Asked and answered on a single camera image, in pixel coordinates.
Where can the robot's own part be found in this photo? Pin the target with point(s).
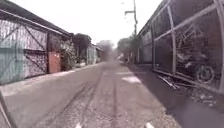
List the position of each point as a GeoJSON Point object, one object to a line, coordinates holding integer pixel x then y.
{"type": "Point", "coordinates": [149, 125]}
{"type": "Point", "coordinates": [78, 126]}

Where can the pale building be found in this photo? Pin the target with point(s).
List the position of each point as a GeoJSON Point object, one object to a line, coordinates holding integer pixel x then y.
{"type": "Point", "coordinates": [91, 53]}

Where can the dark tree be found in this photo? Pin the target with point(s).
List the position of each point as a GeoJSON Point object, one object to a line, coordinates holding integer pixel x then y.
{"type": "Point", "coordinates": [81, 45]}
{"type": "Point", "coordinates": [126, 46]}

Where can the flowering bush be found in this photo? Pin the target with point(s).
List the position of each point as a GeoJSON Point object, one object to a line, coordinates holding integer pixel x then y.
{"type": "Point", "coordinates": [68, 55]}

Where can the grey asphalt road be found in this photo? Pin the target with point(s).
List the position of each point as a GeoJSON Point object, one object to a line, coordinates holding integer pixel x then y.
{"type": "Point", "coordinates": [110, 96]}

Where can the utility pole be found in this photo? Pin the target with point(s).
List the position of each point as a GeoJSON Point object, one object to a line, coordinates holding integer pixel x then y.
{"type": "Point", "coordinates": [135, 20]}

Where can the pile of debris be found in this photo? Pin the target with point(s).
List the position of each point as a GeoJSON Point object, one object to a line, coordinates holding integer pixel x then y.
{"type": "Point", "coordinates": [196, 91]}

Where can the building with metal gate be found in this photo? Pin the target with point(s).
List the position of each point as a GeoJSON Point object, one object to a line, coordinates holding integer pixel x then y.
{"type": "Point", "coordinates": [26, 53]}

